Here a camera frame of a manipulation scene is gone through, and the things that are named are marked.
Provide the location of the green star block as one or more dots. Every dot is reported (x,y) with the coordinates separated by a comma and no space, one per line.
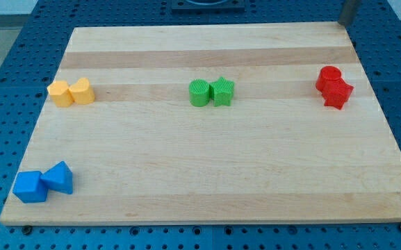
(222,92)

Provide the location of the red star block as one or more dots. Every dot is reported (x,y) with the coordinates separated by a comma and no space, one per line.
(336,93)

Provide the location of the green cylinder block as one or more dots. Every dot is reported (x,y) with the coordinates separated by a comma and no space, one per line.
(199,92)

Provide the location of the yellow heart block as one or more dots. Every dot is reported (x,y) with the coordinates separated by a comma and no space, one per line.
(82,92)

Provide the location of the red cylinder block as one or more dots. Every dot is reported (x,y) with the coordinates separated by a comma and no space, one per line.
(327,74)

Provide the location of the yellow pentagon block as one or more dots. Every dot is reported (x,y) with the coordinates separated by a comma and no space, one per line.
(60,94)

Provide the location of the blue triangle block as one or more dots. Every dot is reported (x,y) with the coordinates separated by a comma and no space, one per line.
(59,178)

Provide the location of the blue cube block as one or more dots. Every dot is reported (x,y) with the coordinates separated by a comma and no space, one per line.
(29,188)

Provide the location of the grey metal pointer rod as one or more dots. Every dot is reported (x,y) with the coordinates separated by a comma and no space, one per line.
(348,12)

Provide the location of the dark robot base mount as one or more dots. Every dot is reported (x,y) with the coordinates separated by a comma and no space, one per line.
(184,6)

